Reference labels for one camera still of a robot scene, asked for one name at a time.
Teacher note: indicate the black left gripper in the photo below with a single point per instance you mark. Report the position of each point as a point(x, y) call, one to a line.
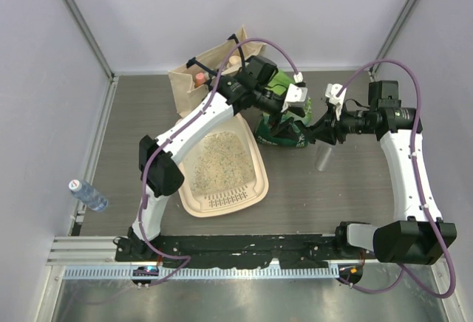
point(293, 111)

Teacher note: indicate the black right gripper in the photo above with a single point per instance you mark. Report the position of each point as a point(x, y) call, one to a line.
point(329, 129)

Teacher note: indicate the clear plastic scoop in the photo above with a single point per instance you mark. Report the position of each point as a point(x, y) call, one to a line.
point(323, 158)

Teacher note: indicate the green litter bag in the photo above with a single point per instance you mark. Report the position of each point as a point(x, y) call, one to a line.
point(288, 135)

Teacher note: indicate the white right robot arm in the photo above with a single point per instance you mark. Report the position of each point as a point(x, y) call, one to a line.
point(412, 237)

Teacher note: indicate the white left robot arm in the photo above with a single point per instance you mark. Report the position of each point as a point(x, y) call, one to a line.
point(159, 158)

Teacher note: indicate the cat litter pile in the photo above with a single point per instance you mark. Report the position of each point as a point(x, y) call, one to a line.
point(223, 164)

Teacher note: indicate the cream plastic litter box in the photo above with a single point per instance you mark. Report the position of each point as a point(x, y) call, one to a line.
point(233, 200)

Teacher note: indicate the beige capped bottle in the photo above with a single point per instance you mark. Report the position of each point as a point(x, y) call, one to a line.
point(234, 60)

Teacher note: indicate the pink capped bottle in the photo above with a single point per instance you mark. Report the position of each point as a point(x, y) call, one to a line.
point(200, 79)

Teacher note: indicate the beige canvas tote bag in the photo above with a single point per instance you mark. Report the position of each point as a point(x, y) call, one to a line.
point(187, 96)

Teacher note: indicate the clear water bottle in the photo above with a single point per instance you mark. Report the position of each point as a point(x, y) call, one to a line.
point(88, 195)

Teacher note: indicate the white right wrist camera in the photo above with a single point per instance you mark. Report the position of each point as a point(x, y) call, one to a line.
point(335, 95)

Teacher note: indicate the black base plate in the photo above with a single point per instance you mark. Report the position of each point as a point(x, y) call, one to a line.
point(243, 252)

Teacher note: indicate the perforated cable duct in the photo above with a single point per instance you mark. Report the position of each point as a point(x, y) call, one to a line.
point(148, 272)

